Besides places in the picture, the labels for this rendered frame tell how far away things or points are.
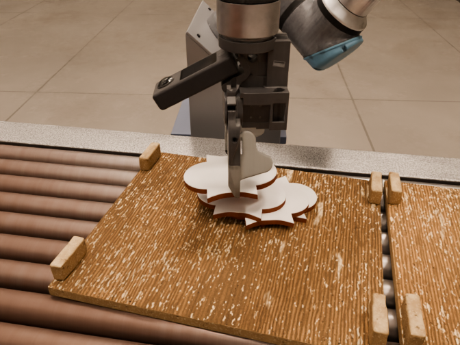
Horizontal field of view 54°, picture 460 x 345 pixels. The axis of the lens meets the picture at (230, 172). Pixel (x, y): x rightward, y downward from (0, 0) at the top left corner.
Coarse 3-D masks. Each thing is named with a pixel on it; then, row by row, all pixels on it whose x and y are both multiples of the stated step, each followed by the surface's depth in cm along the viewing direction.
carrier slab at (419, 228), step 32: (384, 192) 75; (416, 192) 73; (448, 192) 73; (416, 224) 67; (448, 224) 67; (416, 256) 61; (448, 256) 61; (416, 288) 56; (448, 288) 56; (448, 320) 52
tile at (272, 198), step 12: (264, 192) 69; (276, 192) 69; (204, 204) 67; (216, 204) 66; (228, 204) 66; (240, 204) 66; (252, 204) 66; (264, 204) 66; (276, 204) 66; (216, 216) 65; (240, 216) 65; (252, 216) 64
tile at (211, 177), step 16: (208, 160) 69; (224, 160) 69; (192, 176) 65; (208, 176) 65; (224, 176) 65; (256, 176) 64; (272, 176) 64; (208, 192) 62; (224, 192) 62; (240, 192) 62; (256, 192) 61
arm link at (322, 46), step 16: (320, 0) 89; (336, 0) 87; (352, 0) 85; (368, 0) 85; (288, 16) 93; (304, 16) 92; (320, 16) 89; (336, 16) 87; (352, 16) 87; (288, 32) 95; (304, 32) 92; (320, 32) 90; (336, 32) 89; (352, 32) 89; (304, 48) 94; (320, 48) 91; (336, 48) 90; (352, 48) 92; (320, 64) 93
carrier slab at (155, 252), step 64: (128, 192) 73; (192, 192) 73; (320, 192) 73; (128, 256) 61; (192, 256) 61; (256, 256) 61; (320, 256) 61; (192, 320) 53; (256, 320) 52; (320, 320) 52
